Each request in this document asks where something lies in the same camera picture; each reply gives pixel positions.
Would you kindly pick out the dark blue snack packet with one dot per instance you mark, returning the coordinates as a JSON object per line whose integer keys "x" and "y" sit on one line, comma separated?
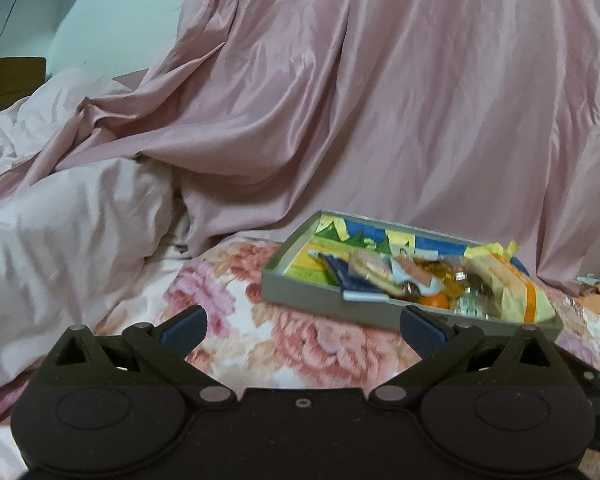
{"x": 350, "y": 285}

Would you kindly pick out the small orange round snack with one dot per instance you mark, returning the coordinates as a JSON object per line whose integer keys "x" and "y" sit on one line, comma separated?
{"x": 432, "y": 301}

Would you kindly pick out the pink satin sheet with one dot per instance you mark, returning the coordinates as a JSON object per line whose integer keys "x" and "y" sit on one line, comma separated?
{"x": 380, "y": 85}

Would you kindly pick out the orange yellow snack bag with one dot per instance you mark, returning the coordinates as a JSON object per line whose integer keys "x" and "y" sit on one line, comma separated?
{"x": 510, "y": 285}

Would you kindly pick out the brown wooden headboard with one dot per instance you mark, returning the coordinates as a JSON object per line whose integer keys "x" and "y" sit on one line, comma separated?
{"x": 10, "y": 85}

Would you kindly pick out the floral bedsheet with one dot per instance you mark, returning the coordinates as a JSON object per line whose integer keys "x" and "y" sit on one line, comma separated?
{"x": 290, "y": 340}

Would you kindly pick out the blue sausage packet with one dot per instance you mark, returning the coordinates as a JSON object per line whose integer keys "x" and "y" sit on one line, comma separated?
{"x": 415, "y": 275}

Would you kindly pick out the dark brown snack packet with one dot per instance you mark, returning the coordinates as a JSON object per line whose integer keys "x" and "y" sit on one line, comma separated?
{"x": 476, "y": 281}

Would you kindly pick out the round rice cracker packet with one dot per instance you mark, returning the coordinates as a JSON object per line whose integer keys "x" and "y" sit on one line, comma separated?
{"x": 367, "y": 265}

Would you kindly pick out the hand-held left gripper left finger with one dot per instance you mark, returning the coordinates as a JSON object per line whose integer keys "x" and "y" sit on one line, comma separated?
{"x": 182, "y": 332}

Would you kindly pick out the grey tray with colourful drawing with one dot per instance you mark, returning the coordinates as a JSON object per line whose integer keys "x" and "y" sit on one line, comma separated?
{"x": 300, "y": 292}

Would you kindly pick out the pale pink duvet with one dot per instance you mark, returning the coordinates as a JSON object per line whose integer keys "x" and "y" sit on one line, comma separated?
{"x": 70, "y": 235}

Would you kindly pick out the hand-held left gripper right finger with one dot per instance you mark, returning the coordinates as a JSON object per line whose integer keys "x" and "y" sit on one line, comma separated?
{"x": 420, "y": 330}

